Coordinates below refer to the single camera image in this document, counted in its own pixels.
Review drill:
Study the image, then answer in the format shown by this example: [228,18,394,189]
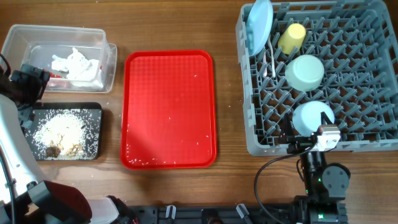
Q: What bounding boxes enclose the yellow plastic cup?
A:
[278,23,307,55]

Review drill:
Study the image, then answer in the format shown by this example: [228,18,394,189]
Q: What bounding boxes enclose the black plastic tray bin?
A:
[23,102,103,162]

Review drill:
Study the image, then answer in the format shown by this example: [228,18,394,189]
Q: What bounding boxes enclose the white plastic spoon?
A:
[267,37,276,78]

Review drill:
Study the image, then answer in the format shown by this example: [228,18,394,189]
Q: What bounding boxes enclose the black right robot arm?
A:
[279,112,351,224]

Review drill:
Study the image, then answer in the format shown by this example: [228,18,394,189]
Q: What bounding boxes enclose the clear plastic bin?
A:
[1,24,118,93]

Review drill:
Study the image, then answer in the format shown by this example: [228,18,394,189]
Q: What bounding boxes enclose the light blue bowl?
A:
[292,101,335,137]

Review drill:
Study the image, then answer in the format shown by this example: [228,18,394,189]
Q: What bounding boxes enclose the white napkin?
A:
[51,47,104,89]

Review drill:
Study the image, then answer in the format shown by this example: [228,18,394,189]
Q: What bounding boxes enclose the green small plate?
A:
[285,55,325,91]

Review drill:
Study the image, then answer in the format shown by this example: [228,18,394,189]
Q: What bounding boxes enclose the grey dishwasher rack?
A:
[236,1,397,156]

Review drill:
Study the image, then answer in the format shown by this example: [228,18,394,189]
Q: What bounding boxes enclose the red snack wrapper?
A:
[50,73,63,78]

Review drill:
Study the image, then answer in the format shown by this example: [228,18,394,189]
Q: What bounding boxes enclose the white plastic fork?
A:
[262,50,268,77]

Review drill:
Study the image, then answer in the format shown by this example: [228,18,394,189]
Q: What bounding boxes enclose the red serving tray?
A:
[119,50,218,170]

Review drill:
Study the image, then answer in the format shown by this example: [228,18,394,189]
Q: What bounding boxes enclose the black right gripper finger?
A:
[321,111,333,125]
[278,113,295,144]

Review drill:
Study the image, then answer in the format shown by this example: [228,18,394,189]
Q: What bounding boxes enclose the food scraps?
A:
[26,108,101,160]

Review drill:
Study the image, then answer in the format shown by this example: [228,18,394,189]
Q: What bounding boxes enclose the light blue dinner plate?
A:
[246,0,274,56]

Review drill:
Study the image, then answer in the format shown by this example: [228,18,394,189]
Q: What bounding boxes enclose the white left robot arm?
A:
[1,64,121,223]

